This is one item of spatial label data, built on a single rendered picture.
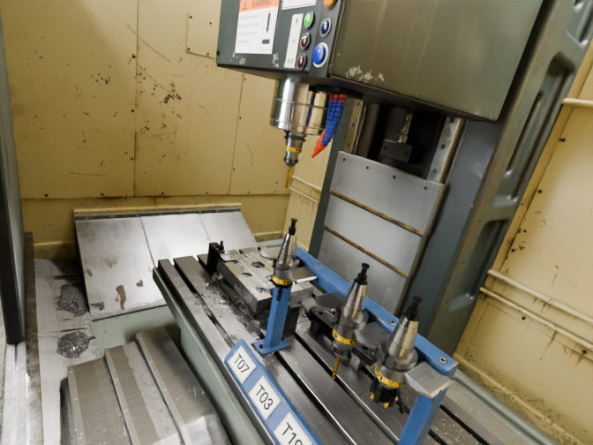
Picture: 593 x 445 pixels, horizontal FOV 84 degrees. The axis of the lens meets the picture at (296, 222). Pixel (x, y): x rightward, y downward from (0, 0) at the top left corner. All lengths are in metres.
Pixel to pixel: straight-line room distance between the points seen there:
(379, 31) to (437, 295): 0.88
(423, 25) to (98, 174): 1.53
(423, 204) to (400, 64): 0.59
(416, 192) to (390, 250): 0.24
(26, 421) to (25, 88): 1.22
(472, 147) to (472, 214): 0.21
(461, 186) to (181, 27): 1.42
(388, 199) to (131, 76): 1.27
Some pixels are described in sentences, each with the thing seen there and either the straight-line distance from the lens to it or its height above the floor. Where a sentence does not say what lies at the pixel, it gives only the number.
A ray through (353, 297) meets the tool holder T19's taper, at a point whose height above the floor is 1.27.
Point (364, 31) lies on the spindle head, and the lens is 0.63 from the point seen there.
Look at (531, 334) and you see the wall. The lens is 1.57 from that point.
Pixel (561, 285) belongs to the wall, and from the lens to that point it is 1.48.
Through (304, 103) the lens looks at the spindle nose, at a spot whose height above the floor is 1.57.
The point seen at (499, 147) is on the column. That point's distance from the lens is 1.14.
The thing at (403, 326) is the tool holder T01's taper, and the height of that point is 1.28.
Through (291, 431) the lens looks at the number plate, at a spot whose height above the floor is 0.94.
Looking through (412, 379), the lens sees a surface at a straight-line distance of 0.59.
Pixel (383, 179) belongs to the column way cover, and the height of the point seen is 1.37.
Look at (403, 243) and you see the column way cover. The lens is 1.24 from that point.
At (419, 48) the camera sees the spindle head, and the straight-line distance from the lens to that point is 0.74.
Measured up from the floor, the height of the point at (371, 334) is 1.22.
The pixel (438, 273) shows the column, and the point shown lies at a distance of 1.23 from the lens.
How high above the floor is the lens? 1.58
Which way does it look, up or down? 20 degrees down
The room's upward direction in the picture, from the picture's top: 11 degrees clockwise
